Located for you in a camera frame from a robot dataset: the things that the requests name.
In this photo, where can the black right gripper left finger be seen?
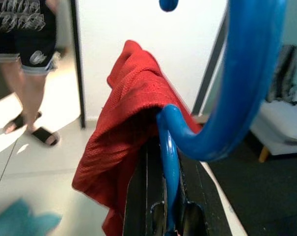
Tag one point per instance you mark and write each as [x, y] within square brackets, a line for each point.
[141, 196]

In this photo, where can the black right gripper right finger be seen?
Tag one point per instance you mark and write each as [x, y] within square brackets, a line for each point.
[204, 211]

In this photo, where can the red knit shirt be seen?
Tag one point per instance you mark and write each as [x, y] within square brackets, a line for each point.
[128, 123]

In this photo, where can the blue plastic clothes hanger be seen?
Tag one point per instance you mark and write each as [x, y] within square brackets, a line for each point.
[249, 73]

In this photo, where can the grey upholstered stool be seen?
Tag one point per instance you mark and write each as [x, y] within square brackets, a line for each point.
[280, 127]

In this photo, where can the teal cloth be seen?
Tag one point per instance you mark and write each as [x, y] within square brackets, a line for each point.
[20, 221]

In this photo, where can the black backpack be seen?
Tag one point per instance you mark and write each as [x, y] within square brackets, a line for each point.
[283, 73]

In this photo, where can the person in black shorts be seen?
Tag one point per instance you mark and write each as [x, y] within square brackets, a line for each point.
[23, 61]

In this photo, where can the black door frame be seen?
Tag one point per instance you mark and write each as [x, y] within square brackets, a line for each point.
[78, 61]

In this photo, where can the black wall corner strip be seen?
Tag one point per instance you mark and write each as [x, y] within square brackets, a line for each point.
[212, 61]

